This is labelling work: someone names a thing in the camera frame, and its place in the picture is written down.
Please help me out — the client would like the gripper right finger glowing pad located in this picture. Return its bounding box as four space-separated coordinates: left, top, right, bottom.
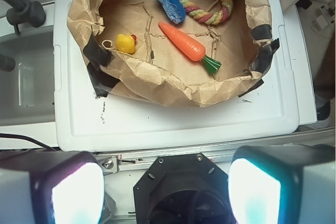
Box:
228 144 335 223

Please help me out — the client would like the orange plastic carrot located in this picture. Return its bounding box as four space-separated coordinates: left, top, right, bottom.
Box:
158 22 222 74

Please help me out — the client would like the yellow rubber duck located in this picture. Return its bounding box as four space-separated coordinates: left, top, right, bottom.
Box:
116 34 137 54

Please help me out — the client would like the black octagonal mount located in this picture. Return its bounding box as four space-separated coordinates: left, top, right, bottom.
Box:
133 153 236 223

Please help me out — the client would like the black cable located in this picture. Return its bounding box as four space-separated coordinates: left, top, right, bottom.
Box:
0 133 57 152

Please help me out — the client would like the grey toy faucet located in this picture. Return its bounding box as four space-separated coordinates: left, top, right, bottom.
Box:
2 0 46 36

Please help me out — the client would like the white plastic bin lid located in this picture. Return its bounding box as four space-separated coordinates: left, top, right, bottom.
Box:
54 0 300 152

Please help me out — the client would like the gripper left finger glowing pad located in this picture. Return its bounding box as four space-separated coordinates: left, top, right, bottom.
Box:
1 151 104 223

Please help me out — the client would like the aluminium rail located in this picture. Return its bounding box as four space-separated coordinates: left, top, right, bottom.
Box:
95 126 335 175

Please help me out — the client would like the brown paper bag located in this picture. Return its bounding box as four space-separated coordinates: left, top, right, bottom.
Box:
67 0 279 108

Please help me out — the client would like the blue sponge brush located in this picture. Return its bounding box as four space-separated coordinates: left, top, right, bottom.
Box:
158 0 186 24

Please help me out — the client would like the grey toy sink basin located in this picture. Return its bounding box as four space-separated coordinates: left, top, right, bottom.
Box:
1 26 55 126

